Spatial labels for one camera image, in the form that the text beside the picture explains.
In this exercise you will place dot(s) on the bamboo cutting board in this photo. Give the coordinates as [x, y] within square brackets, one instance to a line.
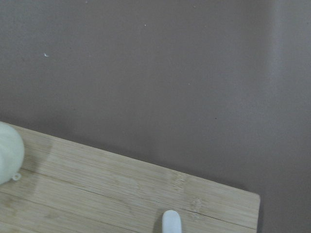
[66, 187]

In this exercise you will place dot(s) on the white ceramic spoon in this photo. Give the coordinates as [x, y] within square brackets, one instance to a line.
[171, 222]

